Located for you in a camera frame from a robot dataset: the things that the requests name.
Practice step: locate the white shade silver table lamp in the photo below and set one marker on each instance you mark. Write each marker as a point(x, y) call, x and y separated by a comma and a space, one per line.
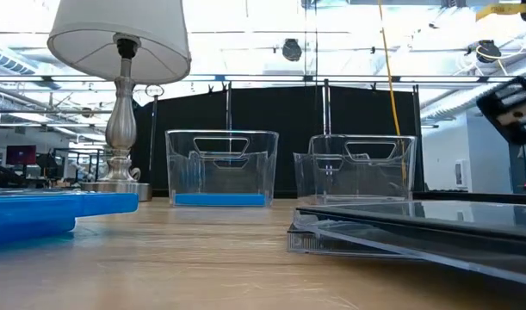
point(120, 26)

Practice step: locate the blue jewel case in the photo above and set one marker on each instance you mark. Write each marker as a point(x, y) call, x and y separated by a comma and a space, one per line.
point(26, 228)
point(51, 204)
point(219, 200)

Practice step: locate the clear plastic bin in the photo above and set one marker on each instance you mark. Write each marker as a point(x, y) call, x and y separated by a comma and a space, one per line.
point(357, 172)
point(221, 172)

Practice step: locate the metal frame crossbar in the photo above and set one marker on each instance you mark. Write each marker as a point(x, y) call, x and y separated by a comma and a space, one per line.
point(439, 79)

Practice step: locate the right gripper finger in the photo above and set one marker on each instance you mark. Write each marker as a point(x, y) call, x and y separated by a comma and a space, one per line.
point(485, 107)

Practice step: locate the black metal rack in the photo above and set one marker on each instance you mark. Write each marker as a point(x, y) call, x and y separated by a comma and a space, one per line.
point(79, 150)

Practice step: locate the backdrop stand pole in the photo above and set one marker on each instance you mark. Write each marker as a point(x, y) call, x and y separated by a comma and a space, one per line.
point(229, 107)
point(416, 129)
point(327, 107)
point(153, 129)

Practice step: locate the black backdrop curtain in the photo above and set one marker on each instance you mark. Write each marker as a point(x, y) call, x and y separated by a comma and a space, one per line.
point(280, 129)

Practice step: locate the white wall box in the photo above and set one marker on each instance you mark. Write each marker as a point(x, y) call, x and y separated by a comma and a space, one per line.
point(460, 172)

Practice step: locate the dark red monitor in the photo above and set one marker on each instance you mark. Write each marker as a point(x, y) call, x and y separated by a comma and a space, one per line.
point(20, 154)

